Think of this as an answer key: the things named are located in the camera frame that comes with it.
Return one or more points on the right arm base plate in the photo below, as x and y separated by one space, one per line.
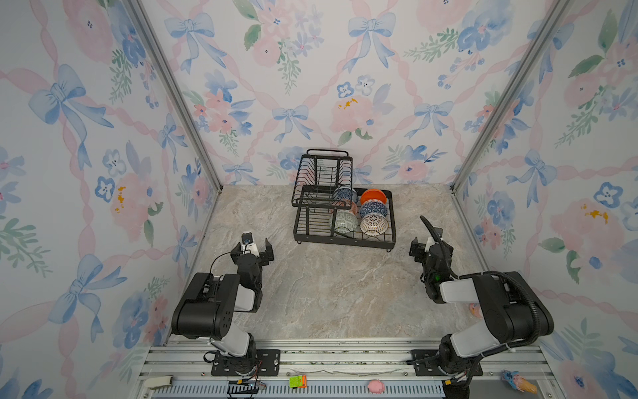
430 363

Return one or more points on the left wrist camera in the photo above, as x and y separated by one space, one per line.
248 245

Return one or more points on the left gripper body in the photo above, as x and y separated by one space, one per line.
258 263

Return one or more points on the dark blue patterned bowl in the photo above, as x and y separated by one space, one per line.
373 206

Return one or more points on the green orange small toy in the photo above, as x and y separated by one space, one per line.
297 382

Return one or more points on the green patterned bowl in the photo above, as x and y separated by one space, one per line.
345 222

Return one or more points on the red patterned bowl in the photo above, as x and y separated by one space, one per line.
354 206

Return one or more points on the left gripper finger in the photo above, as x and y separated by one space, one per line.
235 253
267 254

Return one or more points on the blue floral bowl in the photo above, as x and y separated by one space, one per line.
344 193

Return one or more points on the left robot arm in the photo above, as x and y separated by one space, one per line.
209 303

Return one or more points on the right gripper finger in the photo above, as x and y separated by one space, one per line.
442 250
416 250

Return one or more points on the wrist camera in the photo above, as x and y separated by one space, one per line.
248 245
429 243

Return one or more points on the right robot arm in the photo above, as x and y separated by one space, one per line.
512 315

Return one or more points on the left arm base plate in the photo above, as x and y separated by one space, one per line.
258 362

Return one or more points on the black wire dish rack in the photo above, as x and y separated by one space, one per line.
331 210

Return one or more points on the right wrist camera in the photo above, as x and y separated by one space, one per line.
429 243

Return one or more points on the pink round toy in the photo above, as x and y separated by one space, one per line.
376 387

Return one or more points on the beige small block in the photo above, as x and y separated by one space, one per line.
158 382

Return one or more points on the orange plastic bowl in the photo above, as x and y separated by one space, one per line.
373 194

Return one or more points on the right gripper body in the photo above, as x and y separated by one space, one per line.
426 260

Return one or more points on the white lattice bowl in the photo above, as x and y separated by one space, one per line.
374 225

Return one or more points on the ice cream cone toy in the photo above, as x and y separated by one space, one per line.
519 383

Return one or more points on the pink lidded cup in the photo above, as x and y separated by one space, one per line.
476 311

